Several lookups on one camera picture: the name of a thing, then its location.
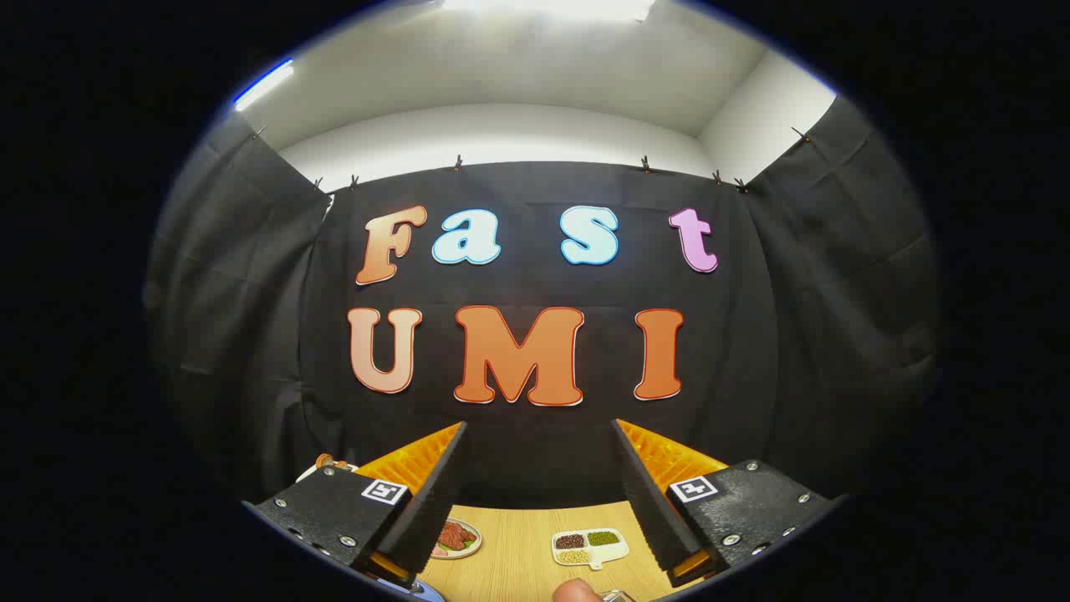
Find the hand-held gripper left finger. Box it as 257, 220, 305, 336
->
242, 421, 469, 590

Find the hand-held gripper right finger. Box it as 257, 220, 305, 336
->
610, 418, 841, 590

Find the white plate with food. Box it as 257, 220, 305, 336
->
431, 518, 483, 559

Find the white divided dish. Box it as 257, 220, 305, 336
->
551, 528, 629, 571

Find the white toaster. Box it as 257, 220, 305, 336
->
297, 454, 360, 484

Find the ceiling light strip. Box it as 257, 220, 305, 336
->
439, 0, 657, 22

